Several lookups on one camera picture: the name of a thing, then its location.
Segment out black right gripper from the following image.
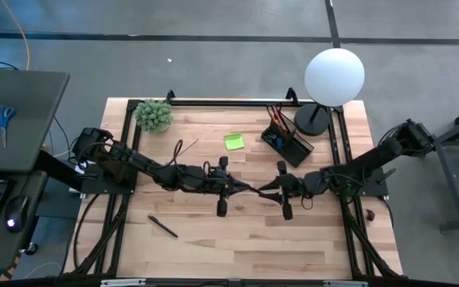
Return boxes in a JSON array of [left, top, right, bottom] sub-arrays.
[[258, 159, 315, 222]]

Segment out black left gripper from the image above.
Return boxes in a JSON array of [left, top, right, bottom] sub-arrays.
[[191, 155, 261, 218]]

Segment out green sticky note pad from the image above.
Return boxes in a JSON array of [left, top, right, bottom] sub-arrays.
[[223, 132, 245, 152]]

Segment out black mesh desk organizer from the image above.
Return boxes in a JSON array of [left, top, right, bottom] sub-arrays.
[[260, 103, 316, 169]]

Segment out grey office desk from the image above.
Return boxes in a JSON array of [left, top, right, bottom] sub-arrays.
[[0, 66, 71, 276]]

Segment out green plant in patterned pot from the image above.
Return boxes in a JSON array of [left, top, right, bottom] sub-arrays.
[[134, 98, 175, 134]]

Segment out white globe lamp black base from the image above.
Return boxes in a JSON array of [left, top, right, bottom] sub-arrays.
[[293, 47, 366, 138]]

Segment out black metal side table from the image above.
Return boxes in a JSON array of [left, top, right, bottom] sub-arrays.
[[414, 99, 459, 233]]

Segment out black computer mouse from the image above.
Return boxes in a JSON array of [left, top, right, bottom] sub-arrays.
[[4, 194, 32, 234]]

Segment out black aluminium table frame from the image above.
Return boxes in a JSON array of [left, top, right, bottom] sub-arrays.
[[68, 87, 404, 280]]

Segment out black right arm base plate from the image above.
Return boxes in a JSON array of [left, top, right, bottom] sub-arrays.
[[330, 164, 390, 198]]

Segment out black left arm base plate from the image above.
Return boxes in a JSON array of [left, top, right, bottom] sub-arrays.
[[79, 162, 139, 196]]

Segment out blue-handled scissors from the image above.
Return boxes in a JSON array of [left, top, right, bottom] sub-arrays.
[[0, 104, 17, 151]]

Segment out orange floor cable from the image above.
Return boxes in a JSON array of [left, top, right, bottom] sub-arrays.
[[0, 0, 32, 72]]

